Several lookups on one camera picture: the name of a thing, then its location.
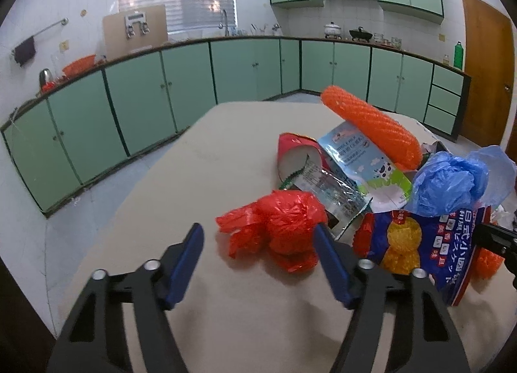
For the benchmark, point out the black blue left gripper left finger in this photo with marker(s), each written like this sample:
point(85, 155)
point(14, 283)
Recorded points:
point(93, 338)

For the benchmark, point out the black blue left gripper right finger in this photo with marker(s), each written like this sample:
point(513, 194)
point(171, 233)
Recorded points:
point(400, 317)

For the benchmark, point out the blue plastic bag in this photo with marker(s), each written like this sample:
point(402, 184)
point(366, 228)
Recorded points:
point(447, 183)

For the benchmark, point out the blue biscuit snack bag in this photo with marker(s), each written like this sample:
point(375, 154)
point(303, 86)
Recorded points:
point(443, 246)

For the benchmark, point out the red plastic bag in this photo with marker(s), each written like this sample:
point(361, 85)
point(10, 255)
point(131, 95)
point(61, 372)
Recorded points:
point(281, 223)

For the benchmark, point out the green lower kitchen cabinets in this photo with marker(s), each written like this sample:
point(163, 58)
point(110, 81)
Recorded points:
point(96, 123)

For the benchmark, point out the orange foam net piece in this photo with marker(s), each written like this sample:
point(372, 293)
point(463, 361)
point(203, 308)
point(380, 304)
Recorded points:
point(486, 264)

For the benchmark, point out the blue green milk carton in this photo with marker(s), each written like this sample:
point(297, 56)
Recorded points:
point(384, 185)

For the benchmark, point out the long orange foam net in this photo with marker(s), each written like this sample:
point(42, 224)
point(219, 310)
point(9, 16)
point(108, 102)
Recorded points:
point(393, 139)

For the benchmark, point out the silver green snack wrapper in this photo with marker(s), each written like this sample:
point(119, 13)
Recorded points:
point(343, 203)

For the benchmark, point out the green thermos bottle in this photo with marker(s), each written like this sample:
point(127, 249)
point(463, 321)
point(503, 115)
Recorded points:
point(458, 58)

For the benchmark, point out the brown wooden door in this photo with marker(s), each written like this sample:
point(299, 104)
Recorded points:
point(489, 61)

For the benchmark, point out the red paper cup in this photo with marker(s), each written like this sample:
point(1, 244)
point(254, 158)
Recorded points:
point(300, 159)

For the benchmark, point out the black wok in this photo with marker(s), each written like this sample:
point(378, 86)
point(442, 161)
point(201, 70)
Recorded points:
point(360, 35)

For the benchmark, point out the steel kettle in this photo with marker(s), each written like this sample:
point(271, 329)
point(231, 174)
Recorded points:
point(44, 77)

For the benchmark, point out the white cooking pot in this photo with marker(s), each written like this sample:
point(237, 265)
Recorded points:
point(332, 31)

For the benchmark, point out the orange plastic basket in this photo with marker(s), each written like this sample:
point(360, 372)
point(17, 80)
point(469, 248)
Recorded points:
point(79, 66)

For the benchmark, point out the dark hanging towel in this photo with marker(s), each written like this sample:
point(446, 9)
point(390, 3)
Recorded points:
point(25, 51)

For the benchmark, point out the wooden cutting board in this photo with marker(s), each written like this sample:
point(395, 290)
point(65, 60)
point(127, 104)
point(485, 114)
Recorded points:
point(130, 32)

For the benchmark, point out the sink faucet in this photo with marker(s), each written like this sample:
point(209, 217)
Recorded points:
point(224, 24)

